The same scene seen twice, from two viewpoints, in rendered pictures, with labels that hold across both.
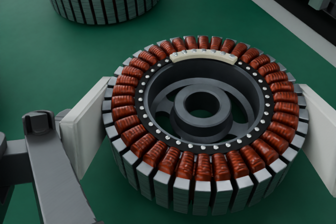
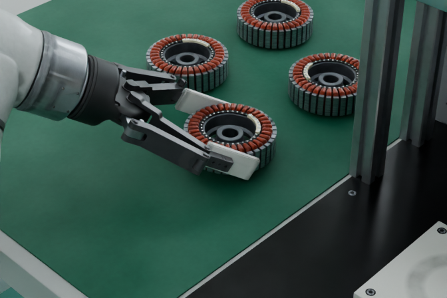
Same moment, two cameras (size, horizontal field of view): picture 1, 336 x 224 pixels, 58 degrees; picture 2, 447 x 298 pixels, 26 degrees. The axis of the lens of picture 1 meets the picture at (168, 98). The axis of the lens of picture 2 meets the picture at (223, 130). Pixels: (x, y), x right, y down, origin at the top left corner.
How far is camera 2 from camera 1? 1.08 m
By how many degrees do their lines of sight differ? 51
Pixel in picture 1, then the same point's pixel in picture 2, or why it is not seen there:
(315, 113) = (231, 151)
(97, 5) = (292, 88)
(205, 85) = (241, 132)
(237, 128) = not seen: hidden behind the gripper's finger
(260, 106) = (233, 144)
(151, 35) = (297, 123)
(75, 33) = (281, 95)
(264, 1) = not seen: hidden behind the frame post
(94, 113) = (202, 101)
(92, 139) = (193, 107)
